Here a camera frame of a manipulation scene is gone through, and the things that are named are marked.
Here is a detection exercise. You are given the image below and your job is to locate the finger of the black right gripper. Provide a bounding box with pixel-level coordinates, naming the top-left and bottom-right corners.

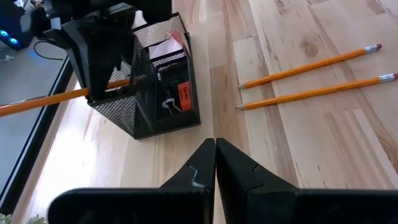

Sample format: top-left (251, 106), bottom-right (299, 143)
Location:
top-left (61, 18), bottom-right (125, 102)
top-left (119, 30), bottom-right (146, 82)

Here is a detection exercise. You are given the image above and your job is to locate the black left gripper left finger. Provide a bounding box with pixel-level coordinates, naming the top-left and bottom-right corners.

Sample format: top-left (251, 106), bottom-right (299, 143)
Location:
top-left (46, 138), bottom-right (216, 224)

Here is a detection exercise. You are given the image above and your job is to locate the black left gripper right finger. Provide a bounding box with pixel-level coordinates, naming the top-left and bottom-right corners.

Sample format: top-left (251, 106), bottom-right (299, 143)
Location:
top-left (216, 138), bottom-right (398, 224)

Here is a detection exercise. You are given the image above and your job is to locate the pink sticky note pad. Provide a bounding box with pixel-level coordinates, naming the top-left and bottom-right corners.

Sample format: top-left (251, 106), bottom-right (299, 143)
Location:
top-left (147, 29), bottom-right (192, 60)

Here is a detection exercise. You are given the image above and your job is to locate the red eraser block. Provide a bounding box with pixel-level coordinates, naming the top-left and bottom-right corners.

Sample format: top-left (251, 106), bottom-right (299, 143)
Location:
top-left (177, 81), bottom-right (192, 112)

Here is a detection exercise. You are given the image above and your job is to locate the yellow pencil with eraser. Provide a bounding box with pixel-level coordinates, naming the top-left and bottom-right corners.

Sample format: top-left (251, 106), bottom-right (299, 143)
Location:
top-left (0, 78), bottom-right (132, 118)
top-left (237, 43), bottom-right (383, 90)
top-left (234, 73), bottom-right (398, 111)

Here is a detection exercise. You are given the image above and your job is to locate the black mesh desk organizer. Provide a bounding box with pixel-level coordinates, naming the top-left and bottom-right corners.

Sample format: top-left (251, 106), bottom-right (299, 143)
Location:
top-left (88, 12), bottom-right (201, 140)

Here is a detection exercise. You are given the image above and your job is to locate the silver paper clip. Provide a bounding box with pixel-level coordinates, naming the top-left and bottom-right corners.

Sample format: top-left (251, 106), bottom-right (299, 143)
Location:
top-left (161, 97), bottom-right (183, 116)

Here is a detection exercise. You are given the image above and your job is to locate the black computer with blue lights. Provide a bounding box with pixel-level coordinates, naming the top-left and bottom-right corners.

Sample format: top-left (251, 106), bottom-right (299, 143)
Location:
top-left (0, 0), bottom-right (35, 51)

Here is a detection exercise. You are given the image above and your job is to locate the green succulent in pot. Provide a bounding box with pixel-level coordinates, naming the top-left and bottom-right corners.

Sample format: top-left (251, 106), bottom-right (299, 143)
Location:
top-left (0, 212), bottom-right (47, 224)

